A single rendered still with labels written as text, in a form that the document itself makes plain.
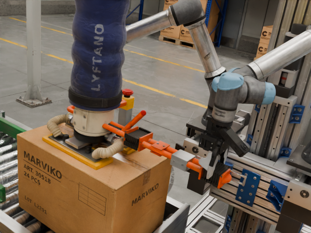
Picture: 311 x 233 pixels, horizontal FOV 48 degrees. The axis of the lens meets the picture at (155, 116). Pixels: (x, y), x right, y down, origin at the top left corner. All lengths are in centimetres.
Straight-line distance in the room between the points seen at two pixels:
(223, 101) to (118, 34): 49
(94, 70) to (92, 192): 48
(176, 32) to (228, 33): 156
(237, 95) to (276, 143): 66
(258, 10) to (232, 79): 883
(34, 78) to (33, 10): 81
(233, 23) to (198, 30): 835
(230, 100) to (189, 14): 60
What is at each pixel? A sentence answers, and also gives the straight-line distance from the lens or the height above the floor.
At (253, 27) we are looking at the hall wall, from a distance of 997.
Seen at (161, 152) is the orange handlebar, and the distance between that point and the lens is 132.
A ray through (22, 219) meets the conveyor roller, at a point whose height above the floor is 54.
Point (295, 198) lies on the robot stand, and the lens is 156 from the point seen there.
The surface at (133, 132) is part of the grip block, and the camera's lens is 141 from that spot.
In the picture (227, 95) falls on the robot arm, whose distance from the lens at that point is 112.
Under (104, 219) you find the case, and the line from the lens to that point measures 144.
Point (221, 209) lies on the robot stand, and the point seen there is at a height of 21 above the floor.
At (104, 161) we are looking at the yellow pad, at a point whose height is 97.
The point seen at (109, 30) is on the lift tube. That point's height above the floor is 148.
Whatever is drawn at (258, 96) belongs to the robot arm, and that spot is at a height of 138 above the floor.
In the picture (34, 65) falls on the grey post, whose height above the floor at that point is 48.
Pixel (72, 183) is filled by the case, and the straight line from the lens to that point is 149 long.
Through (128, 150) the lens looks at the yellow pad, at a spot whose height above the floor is 97.
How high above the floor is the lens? 170
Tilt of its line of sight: 22 degrees down
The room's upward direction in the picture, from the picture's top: 8 degrees clockwise
